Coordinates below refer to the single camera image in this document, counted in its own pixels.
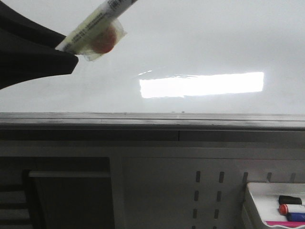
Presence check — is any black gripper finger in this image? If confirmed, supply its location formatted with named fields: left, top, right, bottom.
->
left=0, top=3, right=65, bottom=48
left=0, top=29, right=79, bottom=89

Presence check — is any dark slatted cabinet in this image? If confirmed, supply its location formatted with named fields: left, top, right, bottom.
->
left=0, top=157, right=115, bottom=229

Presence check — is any grey perforated metal panel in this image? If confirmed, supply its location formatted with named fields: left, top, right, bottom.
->
left=0, top=128, right=305, bottom=229

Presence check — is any white plastic marker tray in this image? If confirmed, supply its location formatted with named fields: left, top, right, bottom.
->
left=242, top=182, right=305, bottom=229

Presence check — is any white marker with red cap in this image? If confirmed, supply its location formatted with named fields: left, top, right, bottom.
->
left=278, top=204, right=305, bottom=215

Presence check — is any blue marker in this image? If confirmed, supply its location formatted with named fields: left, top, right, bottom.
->
left=286, top=212, right=305, bottom=222

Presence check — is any pink marker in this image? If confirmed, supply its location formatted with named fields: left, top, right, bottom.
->
left=265, top=221, right=305, bottom=228

